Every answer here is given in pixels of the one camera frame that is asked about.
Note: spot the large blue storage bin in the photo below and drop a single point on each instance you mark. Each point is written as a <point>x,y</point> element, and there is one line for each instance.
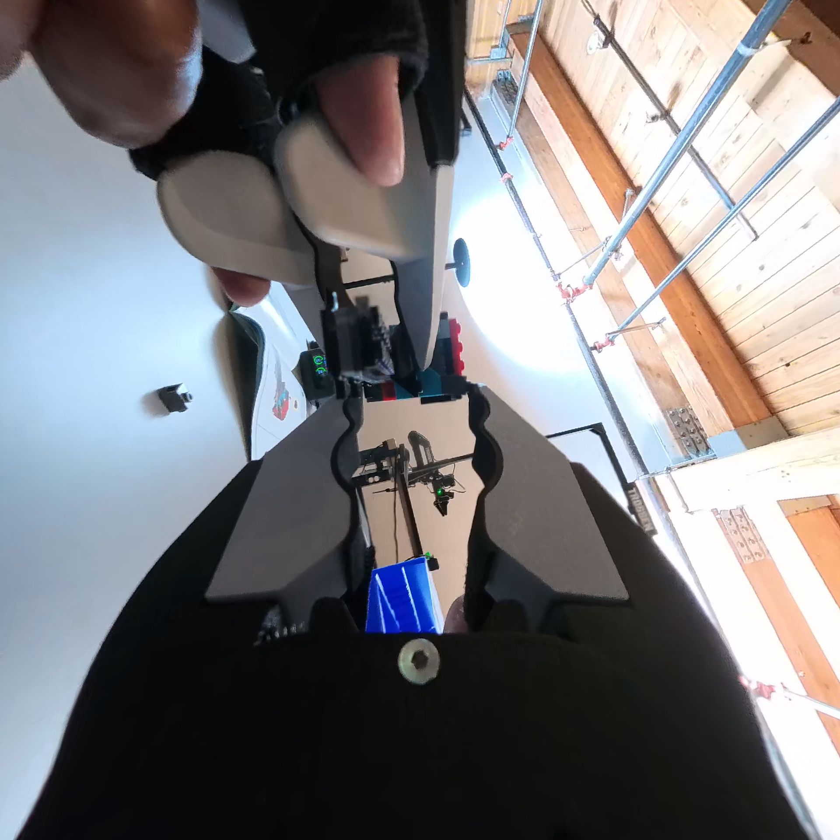
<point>400,597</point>

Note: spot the black metal frame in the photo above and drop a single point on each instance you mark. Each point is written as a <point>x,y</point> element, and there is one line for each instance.
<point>640,512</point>

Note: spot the black floor lamp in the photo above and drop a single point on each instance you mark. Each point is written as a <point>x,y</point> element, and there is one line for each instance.
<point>461,262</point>

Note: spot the building instruction booklet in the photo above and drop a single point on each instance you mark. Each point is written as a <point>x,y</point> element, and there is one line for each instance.
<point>282,367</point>

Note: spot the person's left hand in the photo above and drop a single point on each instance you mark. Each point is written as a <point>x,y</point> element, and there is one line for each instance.
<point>111,65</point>

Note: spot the toy brick model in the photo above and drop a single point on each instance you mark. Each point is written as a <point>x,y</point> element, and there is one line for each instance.
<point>453,348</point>

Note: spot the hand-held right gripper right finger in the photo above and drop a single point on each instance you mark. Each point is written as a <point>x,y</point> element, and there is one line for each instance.
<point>544,525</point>

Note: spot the metal beam bracket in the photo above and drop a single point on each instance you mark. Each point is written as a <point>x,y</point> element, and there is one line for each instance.
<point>689,433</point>

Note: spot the small grey brick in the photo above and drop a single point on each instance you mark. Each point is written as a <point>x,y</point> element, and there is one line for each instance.
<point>174,398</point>

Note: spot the charger with green display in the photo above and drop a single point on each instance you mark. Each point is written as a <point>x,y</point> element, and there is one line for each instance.
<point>318,377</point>

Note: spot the silver ceiling pipe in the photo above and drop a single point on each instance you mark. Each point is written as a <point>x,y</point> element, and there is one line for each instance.
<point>689,136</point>
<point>722,226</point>
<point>525,72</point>

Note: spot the black robot arm on stand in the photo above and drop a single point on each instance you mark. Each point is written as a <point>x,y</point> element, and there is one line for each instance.
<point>420,453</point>

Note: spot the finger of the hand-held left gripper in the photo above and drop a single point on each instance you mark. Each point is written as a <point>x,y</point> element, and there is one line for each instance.
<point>426,302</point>
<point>328,275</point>

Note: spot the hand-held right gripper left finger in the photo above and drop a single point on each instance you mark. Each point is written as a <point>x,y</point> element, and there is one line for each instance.
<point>289,525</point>

